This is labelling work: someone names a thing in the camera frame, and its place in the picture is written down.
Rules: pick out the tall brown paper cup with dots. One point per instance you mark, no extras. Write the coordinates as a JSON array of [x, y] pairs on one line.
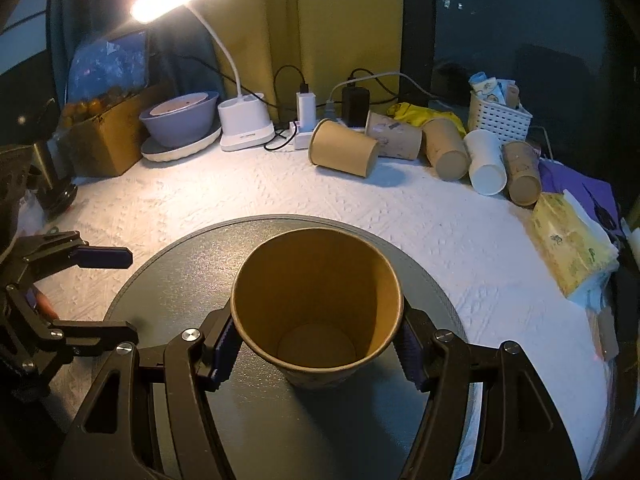
[[446, 150]]

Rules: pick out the white plate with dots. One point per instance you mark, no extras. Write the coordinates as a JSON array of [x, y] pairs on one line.
[[200, 146]]

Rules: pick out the brown cardboard box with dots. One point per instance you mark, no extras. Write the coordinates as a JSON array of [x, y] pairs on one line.
[[107, 140]]

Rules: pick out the pile of small oranges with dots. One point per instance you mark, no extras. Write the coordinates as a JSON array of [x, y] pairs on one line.
[[85, 108]]

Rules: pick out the purple cloth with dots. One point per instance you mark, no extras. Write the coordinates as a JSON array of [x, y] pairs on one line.
[[580, 185]]

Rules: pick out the white textured table cover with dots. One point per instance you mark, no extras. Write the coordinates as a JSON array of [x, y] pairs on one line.
[[210, 190]]

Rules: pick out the white desk lamp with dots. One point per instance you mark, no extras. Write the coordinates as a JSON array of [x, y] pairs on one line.
[[245, 120]]

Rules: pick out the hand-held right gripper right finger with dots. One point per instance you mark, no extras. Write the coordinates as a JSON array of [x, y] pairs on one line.
[[412, 360]]

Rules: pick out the plain brown paper cup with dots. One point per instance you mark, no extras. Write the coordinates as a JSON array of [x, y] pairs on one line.
[[345, 149], [320, 305]]

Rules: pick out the yellow tissue pack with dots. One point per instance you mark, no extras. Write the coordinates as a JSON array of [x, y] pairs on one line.
[[570, 245]]

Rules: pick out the white plastic basket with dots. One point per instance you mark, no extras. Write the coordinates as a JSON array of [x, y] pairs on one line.
[[500, 120]]

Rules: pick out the white power strip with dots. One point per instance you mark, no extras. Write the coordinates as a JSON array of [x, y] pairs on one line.
[[301, 139]]

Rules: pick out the blue printed bag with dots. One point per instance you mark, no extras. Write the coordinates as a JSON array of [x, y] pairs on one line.
[[107, 67]]

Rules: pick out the white paper cup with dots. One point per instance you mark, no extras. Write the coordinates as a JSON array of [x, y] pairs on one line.
[[486, 162]]

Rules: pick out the person's left hand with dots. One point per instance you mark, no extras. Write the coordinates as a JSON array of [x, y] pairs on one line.
[[44, 304]]

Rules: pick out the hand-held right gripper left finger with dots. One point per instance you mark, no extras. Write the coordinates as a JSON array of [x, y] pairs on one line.
[[221, 357]]

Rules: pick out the black charger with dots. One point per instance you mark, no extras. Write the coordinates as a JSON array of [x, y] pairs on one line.
[[355, 105]]

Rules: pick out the purple bowl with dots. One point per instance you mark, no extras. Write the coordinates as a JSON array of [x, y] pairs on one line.
[[175, 122]]

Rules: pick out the brown printed paper cup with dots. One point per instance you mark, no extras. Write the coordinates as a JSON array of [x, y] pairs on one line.
[[395, 136], [522, 175]]

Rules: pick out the dark round turntable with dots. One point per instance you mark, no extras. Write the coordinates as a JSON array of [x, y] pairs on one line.
[[175, 280]]

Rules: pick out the yellow cloth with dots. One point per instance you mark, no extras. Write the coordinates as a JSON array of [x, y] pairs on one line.
[[425, 112]]

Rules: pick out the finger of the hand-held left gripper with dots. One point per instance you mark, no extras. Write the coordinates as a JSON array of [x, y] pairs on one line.
[[102, 257], [95, 332]]

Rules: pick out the dark teal curtain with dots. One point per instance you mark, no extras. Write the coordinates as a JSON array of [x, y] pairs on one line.
[[180, 55]]

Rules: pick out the packets in basket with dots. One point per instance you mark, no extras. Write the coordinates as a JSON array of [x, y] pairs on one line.
[[492, 87]]

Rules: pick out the white charger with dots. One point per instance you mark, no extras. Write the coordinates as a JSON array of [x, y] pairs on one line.
[[305, 110]]

